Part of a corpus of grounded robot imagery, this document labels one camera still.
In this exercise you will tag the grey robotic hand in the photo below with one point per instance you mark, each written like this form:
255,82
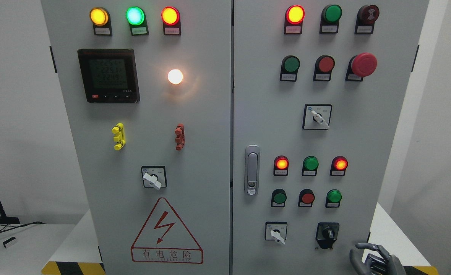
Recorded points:
387,264

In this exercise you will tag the black rotary knob switch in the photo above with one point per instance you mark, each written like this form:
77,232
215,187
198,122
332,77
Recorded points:
326,234

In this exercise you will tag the green push button lower right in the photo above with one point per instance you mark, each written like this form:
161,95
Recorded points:
333,198

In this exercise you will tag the green push button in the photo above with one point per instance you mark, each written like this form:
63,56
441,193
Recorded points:
333,198
289,68
278,198

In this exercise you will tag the red push button lower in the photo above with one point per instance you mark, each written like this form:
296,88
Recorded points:
306,198

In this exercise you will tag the red push button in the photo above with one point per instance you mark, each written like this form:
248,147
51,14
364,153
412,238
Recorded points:
306,198
323,68

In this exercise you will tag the red light middle right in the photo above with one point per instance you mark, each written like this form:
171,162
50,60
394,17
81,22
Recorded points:
338,166

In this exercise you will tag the green light middle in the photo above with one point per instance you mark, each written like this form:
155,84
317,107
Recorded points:
310,166

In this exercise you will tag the green push button lower left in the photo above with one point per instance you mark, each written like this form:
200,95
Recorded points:
278,198

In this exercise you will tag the red light middle left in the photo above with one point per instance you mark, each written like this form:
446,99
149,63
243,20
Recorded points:
281,166

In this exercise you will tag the red emergency stop mushroom button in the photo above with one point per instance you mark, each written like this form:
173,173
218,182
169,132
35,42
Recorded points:
360,66

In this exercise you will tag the red push button upper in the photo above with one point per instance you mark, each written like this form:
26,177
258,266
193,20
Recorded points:
323,68

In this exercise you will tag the grey electrical control cabinet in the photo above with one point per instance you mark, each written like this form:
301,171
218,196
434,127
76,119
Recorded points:
231,97

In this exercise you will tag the green push button upper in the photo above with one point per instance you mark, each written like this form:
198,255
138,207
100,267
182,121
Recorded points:
289,68

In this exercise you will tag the red electrical hazard sticker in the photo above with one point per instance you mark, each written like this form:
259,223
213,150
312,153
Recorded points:
164,238

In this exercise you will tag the red terminal connector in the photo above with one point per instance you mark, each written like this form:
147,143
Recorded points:
179,137

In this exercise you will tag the dark red buzzer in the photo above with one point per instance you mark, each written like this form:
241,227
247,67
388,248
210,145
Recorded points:
366,18

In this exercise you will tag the green unlit light top right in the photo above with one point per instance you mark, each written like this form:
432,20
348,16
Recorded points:
330,18

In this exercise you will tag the red lit light top right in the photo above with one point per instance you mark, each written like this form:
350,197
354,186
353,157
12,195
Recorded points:
294,17

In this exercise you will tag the white lit indicator lamp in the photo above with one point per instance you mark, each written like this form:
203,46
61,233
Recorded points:
175,76

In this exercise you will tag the yellow terminal connector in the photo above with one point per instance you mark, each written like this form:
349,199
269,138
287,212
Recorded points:
119,136

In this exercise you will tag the white platform with hazard stripes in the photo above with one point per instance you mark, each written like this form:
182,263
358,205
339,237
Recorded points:
81,244

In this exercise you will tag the red lit indicator light left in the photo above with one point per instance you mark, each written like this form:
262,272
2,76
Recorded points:
171,21

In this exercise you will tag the black digital power meter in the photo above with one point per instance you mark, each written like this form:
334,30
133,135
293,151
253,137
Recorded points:
109,75

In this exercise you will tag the green lit indicator light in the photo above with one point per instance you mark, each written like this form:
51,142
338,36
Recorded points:
137,21

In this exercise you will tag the yellow indicator light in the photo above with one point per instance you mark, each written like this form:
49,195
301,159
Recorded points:
101,21

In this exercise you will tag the small white black usb dongle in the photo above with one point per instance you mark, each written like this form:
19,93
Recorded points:
9,242

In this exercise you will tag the white selector switch lower right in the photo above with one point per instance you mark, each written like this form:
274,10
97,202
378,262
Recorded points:
275,231

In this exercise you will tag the white selector switch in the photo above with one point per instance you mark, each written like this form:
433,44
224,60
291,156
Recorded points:
275,231
317,116

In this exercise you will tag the white selector switch upper right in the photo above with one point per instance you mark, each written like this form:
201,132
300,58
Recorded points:
317,116

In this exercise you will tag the silver door latch handle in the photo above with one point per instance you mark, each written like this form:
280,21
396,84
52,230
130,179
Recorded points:
252,161

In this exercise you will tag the white selector switch left door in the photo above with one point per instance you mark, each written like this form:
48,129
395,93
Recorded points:
154,177

